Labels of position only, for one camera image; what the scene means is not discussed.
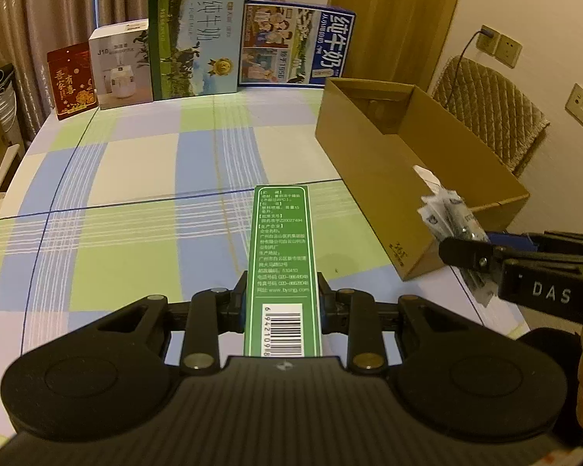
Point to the wooden wardrobe panel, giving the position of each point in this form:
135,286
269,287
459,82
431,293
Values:
397,40

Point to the quilted beige chair cover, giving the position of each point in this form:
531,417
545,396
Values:
494,109

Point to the blue milk carton box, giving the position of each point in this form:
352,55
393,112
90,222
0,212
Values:
295,44

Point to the clear packet of screws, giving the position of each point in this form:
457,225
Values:
446,215

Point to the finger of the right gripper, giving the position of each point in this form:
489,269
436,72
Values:
486,257
552,242

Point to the green light-blue milk box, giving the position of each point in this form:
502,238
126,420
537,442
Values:
194,47

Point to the checkered bed sheet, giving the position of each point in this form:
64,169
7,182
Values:
110,206

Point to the red gift box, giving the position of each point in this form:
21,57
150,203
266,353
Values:
72,80

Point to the green toothpaste box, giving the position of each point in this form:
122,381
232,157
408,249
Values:
282,311

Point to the brown cardboard box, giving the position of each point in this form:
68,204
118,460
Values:
377,133

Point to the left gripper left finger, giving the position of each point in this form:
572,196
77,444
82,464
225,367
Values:
233,309

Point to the white humidifier box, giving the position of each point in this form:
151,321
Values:
120,64

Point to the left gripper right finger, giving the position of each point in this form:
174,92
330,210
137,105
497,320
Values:
334,307

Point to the wall socket with plug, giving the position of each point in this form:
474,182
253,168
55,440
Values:
487,40

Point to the empty wall socket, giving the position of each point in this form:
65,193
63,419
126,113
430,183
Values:
507,51

